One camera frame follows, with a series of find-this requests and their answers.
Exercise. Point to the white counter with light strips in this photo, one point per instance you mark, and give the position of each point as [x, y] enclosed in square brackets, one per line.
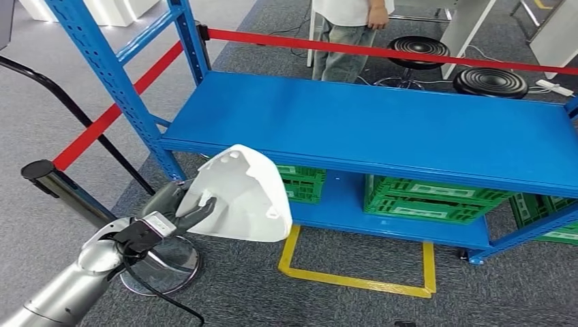
[104, 11]

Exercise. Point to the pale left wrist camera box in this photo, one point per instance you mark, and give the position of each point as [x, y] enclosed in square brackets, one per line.
[158, 224]

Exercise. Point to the white desk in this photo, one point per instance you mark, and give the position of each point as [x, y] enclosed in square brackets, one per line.
[465, 31]

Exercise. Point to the grey metal-legged table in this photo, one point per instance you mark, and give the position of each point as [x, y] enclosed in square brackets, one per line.
[555, 40]

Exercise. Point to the person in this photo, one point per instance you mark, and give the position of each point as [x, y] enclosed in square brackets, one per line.
[338, 49]

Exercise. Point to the white plastic shell part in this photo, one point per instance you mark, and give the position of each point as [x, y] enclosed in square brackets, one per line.
[244, 198]

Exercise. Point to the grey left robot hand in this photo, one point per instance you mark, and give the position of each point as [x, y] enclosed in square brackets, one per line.
[165, 201]

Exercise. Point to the blue metal shelf rack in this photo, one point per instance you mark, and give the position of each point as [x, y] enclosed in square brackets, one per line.
[361, 122]

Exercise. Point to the white power strip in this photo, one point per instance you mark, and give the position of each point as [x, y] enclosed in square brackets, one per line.
[555, 87]

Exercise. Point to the dark grey panel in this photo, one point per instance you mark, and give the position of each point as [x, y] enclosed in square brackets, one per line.
[5, 22]

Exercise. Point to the black curved pole stand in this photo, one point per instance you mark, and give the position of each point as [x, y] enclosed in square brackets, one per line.
[131, 171]

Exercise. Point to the person's hand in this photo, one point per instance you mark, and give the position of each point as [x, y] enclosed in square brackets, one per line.
[379, 17]

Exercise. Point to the chrome stanchion post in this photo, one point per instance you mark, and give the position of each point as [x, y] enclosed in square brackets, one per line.
[58, 185]

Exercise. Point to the black round stool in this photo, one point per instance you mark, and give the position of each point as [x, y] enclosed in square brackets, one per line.
[490, 83]
[417, 45]

